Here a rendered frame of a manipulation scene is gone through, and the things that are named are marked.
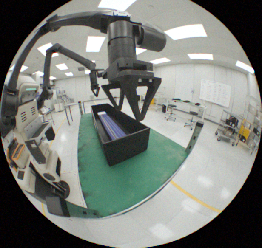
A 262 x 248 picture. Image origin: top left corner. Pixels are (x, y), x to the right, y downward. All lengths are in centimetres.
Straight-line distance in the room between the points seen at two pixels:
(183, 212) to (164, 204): 33
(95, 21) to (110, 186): 46
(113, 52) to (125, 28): 6
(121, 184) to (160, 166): 15
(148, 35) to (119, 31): 6
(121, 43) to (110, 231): 138
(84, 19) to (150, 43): 20
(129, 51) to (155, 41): 7
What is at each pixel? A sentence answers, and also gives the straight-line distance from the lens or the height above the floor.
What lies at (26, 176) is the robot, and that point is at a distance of 83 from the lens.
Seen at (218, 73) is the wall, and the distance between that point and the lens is 496.
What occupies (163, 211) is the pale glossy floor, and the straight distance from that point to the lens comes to 126.
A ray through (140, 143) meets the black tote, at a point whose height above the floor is 101.
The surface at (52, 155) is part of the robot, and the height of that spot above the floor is 80.
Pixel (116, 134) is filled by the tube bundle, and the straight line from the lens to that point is 36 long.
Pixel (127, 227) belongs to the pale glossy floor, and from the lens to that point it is 122.
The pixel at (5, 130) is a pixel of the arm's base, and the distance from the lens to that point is 47.
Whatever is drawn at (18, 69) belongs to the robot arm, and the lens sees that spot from 42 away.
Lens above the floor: 120
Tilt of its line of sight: 22 degrees down
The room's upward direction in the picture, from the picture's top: straight up
